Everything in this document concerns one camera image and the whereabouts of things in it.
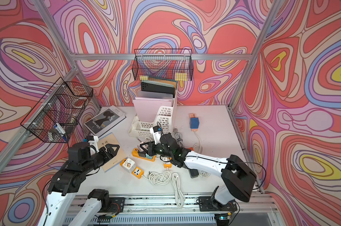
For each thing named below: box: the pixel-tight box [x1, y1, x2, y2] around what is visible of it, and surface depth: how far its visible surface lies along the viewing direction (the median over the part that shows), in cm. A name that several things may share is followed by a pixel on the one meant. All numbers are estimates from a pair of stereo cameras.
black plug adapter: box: [138, 151, 147, 158], surface depth 88 cm
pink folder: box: [132, 96, 173, 122], surface depth 86 cm
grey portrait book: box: [83, 104, 127, 138], surface depth 109 cm
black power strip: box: [187, 168, 200, 179], surface depth 84 cm
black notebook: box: [140, 81, 176, 98], surface depth 94 cm
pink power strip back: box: [188, 113, 197, 122], surface depth 113 cm
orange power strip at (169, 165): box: [163, 162, 172, 169], surface depth 88 cm
